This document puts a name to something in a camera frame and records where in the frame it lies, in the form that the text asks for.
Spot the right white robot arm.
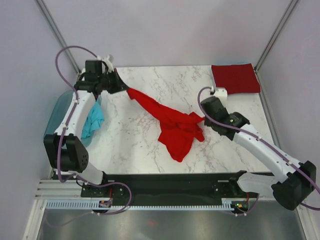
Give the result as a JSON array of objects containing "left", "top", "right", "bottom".
[{"left": 198, "top": 96, "right": 320, "bottom": 211}]

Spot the white slotted cable duct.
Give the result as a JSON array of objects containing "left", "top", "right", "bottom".
[{"left": 45, "top": 199, "right": 248, "bottom": 211}]

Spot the right aluminium frame post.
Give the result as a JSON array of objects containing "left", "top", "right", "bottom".
[{"left": 253, "top": 0, "right": 300, "bottom": 73}]

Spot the bright red t shirt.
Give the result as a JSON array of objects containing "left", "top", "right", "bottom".
[{"left": 126, "top": 88, "right": 205, "bottom": 163}]

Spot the folded dark red t shirt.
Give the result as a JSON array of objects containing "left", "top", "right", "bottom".
[{"left": 211, "top": 63, "right": 261, "bottom": 95}]

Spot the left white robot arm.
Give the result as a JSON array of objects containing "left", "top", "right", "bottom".
[{"left": 43, "top": 56, "right": 129, "bottom": 197}]

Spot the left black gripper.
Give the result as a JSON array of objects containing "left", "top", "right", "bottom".
[{"left": 97, "top": 69, "right": 129, "bottom": 96}]

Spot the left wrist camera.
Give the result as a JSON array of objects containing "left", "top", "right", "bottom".
[{"left": 96, "top": 54, "right": 114, "bottom": 68}]

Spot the translucent blue plastic bin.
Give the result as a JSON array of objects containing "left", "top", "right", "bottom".
[{"left": 44, "top": 90, "right": 102, "bottom": 148}]

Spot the aluminium frame post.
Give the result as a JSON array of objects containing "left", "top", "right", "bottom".
[
  {"left": 253, "top": 0, "right": 300, "bottom": 73},
  {"left": 34, "top": 0, "right": 80, "bottom": 74}
]

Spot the left aluminium frame post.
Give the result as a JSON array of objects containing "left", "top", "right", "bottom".
[{"left": 34, "top": 0, "right": 80, "bottom": 74}]

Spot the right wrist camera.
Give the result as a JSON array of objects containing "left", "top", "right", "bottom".
[{"left": 210, "top": 86, "right": 228, "bottom": 102}]

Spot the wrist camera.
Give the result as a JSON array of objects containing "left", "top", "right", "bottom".
[
  {"left": 96, "top": 54, "right": 114, "bottom": 68},
  {"left": 210, "top": 86, "right": 228, "bottom": 102}
]

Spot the teal t shirt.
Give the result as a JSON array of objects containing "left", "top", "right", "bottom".
[{"left": 81, "top": 102, "right": 105, "bottom": 139}]

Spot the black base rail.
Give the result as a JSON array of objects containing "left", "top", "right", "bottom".
[{"left": 51, "top": 171, "right": 276, "bottom": 207}]

